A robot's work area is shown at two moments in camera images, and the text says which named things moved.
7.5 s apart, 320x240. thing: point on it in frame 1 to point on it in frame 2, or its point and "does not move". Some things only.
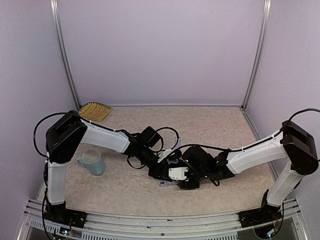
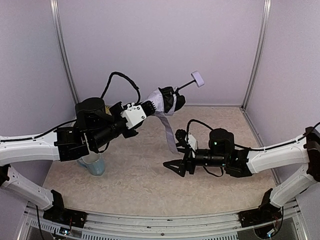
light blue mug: [91, 158] does not move
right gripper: [186, 184] to [189, 160]
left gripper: [157, 171] to [151, 107]
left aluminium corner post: [55, 13] does not move
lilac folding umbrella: [164, 183] to [167, 100]
